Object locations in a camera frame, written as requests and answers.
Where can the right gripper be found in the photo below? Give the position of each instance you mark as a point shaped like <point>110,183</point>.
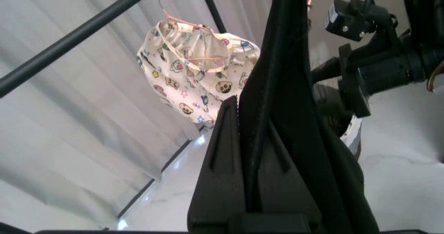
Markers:
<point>388,74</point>

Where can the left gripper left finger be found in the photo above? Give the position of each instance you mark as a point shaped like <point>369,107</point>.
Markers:
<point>215,192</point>

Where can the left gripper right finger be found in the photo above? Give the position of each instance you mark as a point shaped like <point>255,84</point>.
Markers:
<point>284,192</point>

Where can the black garment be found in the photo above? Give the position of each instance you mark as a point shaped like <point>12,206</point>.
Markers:
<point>284,71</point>

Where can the cream printed garment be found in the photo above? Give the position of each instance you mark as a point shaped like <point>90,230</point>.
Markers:
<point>180,84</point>

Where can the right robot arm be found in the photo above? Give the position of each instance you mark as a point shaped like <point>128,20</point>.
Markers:
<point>423,5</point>

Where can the white laundry basket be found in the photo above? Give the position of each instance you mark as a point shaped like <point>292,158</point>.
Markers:
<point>329,105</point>

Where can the black clothes rack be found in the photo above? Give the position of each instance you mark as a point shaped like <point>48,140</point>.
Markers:
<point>69,39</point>

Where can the white curtain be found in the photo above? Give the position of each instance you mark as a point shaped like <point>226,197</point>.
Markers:
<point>69,123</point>

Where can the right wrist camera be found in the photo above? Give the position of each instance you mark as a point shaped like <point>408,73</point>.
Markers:
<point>347,18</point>

